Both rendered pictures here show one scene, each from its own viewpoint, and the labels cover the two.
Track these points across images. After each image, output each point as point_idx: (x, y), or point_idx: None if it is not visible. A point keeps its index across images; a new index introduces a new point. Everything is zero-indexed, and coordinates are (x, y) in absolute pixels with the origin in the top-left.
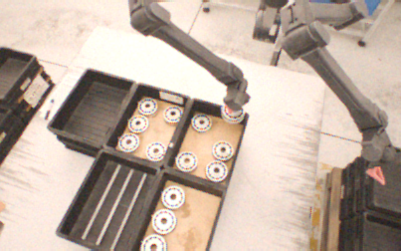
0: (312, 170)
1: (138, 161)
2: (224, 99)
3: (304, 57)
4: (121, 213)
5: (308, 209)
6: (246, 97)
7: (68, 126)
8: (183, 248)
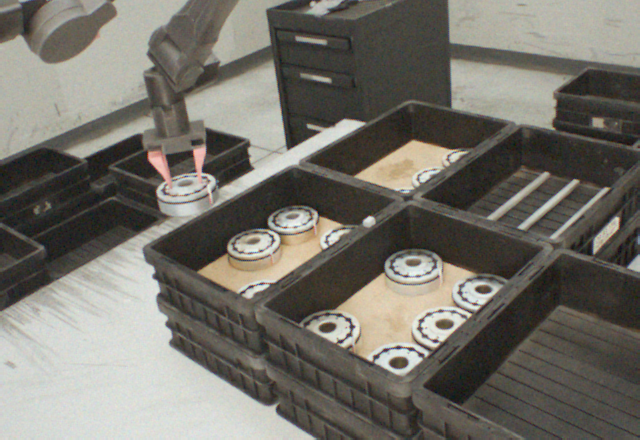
0: (94, 263)
1: (459, 211)
2: (203, 130)
3: None
4: (523, 210)
5: (163, 223)
6: (153, 130)
7: None
8: (414, 166)
